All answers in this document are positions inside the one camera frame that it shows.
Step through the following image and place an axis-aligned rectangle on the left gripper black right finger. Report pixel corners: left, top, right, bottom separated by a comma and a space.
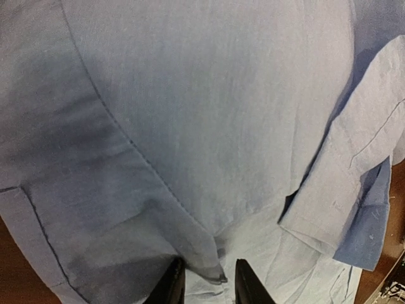
235, 259, 275, 304

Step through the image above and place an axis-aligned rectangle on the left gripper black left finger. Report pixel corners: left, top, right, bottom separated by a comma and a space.
148, 258, 185, 304

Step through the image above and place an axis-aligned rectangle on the light blue long sleeve shirt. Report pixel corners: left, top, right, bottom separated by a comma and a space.
1, 1, 404, 303

